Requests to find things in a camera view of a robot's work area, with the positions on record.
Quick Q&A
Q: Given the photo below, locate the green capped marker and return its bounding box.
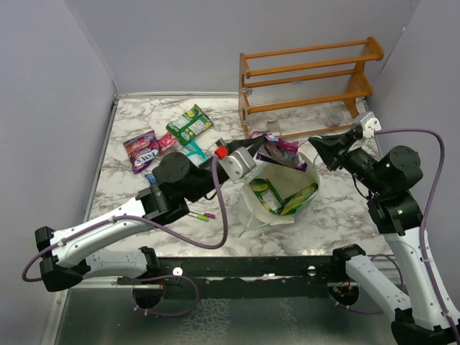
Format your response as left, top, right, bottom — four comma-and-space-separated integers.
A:
188, 213, 209, 222

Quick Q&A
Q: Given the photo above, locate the red small snack packet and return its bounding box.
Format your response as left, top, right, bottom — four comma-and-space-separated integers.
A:
157, 132, 178, 153

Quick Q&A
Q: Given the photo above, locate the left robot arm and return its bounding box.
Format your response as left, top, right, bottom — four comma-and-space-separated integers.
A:
34, 136, 267, 292

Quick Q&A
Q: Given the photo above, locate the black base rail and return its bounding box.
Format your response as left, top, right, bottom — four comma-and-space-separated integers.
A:
118, 256, 349, 303

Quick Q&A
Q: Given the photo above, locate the yellow green snack packet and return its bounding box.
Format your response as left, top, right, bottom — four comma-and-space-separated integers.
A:
249, 178, 285, 215

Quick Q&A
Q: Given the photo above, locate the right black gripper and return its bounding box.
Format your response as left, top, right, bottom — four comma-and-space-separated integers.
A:
310, 127, 389, 195

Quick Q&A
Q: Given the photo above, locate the green candy packet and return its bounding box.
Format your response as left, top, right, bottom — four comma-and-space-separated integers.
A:
166, 104, 214, 146

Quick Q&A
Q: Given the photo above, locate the small clear jar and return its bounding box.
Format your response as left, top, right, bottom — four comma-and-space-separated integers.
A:
325, 111, 344, 127

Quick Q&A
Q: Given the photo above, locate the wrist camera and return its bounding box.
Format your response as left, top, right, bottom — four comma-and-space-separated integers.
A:
219, 147, 257, 181
352, 111, 382, 139

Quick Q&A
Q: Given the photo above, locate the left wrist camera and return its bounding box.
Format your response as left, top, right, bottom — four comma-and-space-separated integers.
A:
219, 147, 257, 181

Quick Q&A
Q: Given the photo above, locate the green paper gift bag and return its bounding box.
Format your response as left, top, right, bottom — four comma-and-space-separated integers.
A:
240, 154, 321, 234

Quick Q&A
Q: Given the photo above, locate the purple Fox's candy bag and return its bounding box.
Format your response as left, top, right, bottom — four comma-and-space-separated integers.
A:
123, 130, 160, 174

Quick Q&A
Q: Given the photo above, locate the blue M&M's packet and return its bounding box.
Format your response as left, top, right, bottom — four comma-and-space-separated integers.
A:
144, 173, 156, 185

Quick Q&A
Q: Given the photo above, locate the grey metal bracket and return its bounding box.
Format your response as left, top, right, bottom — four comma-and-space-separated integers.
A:
267, 120, 281, 136

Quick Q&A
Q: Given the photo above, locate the teal tissue snack pack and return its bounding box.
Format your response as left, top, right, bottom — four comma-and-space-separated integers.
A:
184, 140, 208, 167

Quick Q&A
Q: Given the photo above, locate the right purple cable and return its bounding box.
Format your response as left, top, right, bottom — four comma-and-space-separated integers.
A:
373, 128, 460, 331

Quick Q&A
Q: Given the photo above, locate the wooden two-tier rack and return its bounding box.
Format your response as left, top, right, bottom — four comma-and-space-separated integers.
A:
238, 37, 385, 137

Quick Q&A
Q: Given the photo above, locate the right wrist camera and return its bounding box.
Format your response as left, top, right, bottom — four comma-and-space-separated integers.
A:
352, 111, 382, 139

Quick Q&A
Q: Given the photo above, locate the purple chocolate bar wrapper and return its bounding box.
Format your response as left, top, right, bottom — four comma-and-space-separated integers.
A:
249, 132, 308, 172

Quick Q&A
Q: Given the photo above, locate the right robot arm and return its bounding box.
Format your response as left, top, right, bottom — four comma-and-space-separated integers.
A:
308, 126, 459, 344

